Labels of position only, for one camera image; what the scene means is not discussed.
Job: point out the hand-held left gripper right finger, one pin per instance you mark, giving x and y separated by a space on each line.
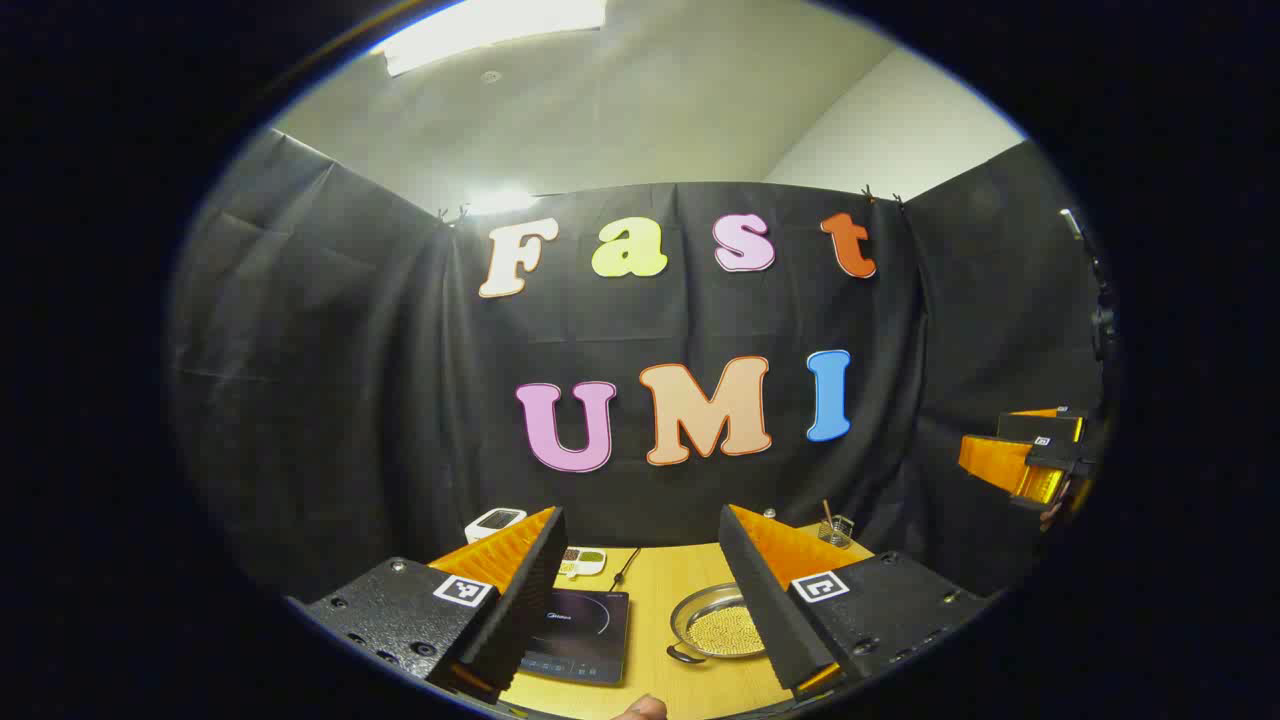
765 600

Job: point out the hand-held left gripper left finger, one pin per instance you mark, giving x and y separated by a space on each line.
520 600

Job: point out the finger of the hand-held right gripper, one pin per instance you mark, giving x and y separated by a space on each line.
1000 462
1040 428

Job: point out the black induction cooktop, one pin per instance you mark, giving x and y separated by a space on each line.
585 630

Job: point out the stainless steel pot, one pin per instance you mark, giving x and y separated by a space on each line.
690 600

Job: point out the pile of yellow soybeans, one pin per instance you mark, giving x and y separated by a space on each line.
730 632

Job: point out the white divided bean dish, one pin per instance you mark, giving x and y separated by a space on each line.
583 562

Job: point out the white toaster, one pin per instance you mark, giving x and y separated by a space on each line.
495 522

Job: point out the small clear cup with sticks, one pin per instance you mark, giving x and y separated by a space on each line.
836 530

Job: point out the black backdrop cloth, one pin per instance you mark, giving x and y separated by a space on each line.
350 400

